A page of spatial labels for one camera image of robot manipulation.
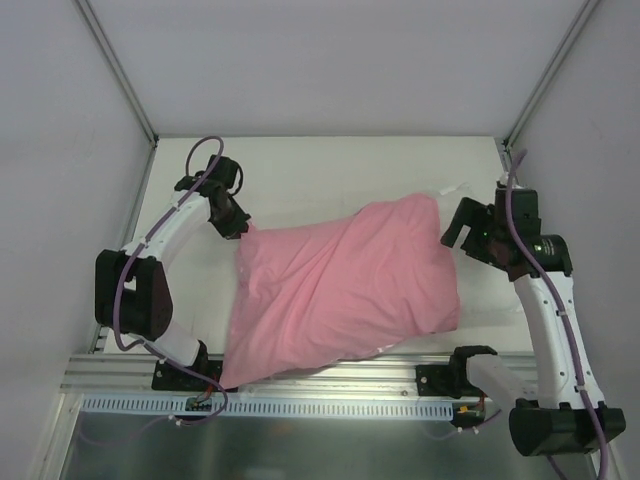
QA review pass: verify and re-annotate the pink pillowcase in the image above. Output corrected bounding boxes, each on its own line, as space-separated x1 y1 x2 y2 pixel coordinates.
219 192 462 390

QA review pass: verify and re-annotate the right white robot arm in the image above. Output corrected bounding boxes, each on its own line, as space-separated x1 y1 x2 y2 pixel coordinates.
430 185 626 456

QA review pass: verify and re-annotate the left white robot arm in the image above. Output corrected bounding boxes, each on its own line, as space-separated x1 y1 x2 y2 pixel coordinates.
94 155 250 390

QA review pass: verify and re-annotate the right aluminium frame post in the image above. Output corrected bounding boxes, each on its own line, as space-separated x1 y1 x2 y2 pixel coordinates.
502 0 602 151

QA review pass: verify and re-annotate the aluminium frame post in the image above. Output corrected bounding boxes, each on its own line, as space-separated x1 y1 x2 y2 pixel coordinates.
72 0 159 148
502 0 602 151

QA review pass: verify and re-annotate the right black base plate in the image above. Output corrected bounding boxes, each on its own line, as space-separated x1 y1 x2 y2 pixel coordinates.
415 364 478 399

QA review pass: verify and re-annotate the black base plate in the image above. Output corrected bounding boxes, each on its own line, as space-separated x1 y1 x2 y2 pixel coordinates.
415 364 478 399
151 359 223 393

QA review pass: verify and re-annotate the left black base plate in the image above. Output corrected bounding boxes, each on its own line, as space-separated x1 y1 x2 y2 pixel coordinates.
151 359 223 393

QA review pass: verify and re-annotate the left aluminium frame post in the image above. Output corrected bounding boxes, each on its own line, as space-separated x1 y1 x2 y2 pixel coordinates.
72 0 159 148

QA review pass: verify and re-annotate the aluminium mounting rail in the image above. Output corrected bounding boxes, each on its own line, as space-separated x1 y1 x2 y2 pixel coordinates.
60 353 449 400

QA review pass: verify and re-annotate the white slotted cable duct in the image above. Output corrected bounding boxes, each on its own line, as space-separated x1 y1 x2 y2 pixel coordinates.
81 394 454 422

